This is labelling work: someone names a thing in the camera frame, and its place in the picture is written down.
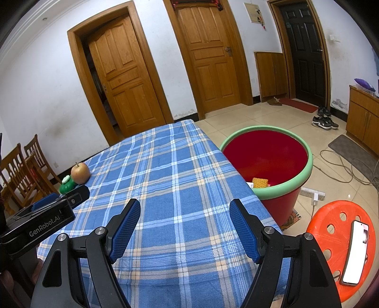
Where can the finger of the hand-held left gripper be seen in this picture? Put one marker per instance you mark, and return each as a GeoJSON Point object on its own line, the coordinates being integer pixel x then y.
{"type": "Point", "coordinates": [46, 204]}
{"type": "Point", "coordinates": [78, 196]}

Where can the orange plastic stool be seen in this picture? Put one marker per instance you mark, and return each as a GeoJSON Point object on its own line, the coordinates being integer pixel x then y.
{"type": "Point", "coordinates": [328, 216]}

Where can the wall electrical panel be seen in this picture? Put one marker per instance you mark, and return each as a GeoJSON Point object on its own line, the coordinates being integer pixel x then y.
{"type": "Point", "coordinates": [251, 13]}

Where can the yellow foam fruit net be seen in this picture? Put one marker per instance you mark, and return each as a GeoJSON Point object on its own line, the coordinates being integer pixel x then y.
{"type": "Point", "coordinates": [260, 183]}

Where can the grey floor mat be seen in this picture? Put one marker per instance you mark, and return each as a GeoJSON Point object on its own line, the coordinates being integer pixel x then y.
{"type": "Point", "coordinates": [349, 148]}

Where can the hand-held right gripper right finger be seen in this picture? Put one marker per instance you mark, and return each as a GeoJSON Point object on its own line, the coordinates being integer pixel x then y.
{"type": "Point", "coordinates": [245, 234]}

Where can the white power strip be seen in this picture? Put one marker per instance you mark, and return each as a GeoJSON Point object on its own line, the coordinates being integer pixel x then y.
{"type": "Point", "coordinates": [305, 192]}

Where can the brown slipper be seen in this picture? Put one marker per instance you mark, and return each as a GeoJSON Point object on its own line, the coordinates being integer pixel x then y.
{"type": "Point", "coordinates": [274, 102]}

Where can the red door mat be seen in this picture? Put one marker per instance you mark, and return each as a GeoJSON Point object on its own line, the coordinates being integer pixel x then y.
{"type": "Point", "coordinates": [299, 105]}

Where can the black white-soled sneaker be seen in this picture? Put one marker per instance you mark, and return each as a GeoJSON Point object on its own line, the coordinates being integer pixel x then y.
{"type": "Point", "coordinates": [332, 124]}
{"type": "Point", "coordinates": [319, 123]}

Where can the white charger plug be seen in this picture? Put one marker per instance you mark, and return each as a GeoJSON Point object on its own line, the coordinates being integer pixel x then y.
{"type": "Point", "coordinates": [314, 200]}

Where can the patterned floor mat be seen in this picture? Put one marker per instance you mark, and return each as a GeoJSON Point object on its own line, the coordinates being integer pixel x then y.
{"type": "Point", "coordinates": [293, 219]}

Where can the wooden shoe cabinet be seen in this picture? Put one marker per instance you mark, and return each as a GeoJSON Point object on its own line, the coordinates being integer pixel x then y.
{"type": "Point", "coordinates": [271, 74]}

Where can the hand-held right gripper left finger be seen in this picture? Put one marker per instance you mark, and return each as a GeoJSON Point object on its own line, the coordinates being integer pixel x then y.
{"type": "Point", "coordinates": [125, 231]}

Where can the white smartphone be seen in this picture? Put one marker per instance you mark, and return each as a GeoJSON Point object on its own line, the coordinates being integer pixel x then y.
{"type": "Point", "coordinates": [355, 254]}

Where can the dark shoe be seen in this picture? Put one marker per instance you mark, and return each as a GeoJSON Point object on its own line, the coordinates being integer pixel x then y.
{"type": "Point", "coordinates": [327, 112]}
{"type": "Point", "coordinates": [321, 111]}

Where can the white light switch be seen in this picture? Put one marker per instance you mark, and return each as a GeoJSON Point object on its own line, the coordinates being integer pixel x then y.
{"type": "Point", "coordinates": [334, 38]}

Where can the red bucket with green rim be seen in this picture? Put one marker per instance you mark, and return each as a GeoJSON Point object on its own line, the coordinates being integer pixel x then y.
{"type": "Point", "coordinates": [266, 154]}

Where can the wooden sideboard cabinet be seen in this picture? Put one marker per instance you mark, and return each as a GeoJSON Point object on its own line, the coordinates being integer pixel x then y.
{"type": "Point", "coordinates": [361, 118]}

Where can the wooden door with arched panel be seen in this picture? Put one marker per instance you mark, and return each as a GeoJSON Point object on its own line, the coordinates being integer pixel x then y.
{"type": "Point", "coordinates": [127, 83]}

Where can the green toy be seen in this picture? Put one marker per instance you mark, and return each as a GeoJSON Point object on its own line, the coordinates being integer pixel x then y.
{"type": "Point", "coordinates": [67, 186]}

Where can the wooden chair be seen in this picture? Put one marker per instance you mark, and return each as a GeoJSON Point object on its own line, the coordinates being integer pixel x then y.
{"type": "Point", "coordinates": [31, 142]}
{"type": "Point", "coordinates": [11, 154]}

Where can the blue plaid tablecloth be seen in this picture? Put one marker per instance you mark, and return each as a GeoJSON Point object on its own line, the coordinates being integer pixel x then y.
{"type": "Point", "coordinates": [177, 192]}

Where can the brown apple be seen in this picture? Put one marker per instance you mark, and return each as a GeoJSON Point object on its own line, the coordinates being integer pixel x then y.
{"type": "Point", "coordinates": [80, 173]}

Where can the red hanging charm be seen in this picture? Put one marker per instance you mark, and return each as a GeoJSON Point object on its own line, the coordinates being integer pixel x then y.
{"type": "Point", "coordinates": [261, 20]}

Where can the purple bag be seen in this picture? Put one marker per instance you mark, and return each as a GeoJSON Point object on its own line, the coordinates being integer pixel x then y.
{"type": "Point", "coordinates": [364, 83]}

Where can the red door decoration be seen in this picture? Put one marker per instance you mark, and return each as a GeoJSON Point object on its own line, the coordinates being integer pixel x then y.
{"type": "Point", "coordinates": [219, 6]}

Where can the black entrance door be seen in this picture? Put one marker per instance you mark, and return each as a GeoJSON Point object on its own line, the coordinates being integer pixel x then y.
{"type": "Point", "coordinates": [305, 53]}

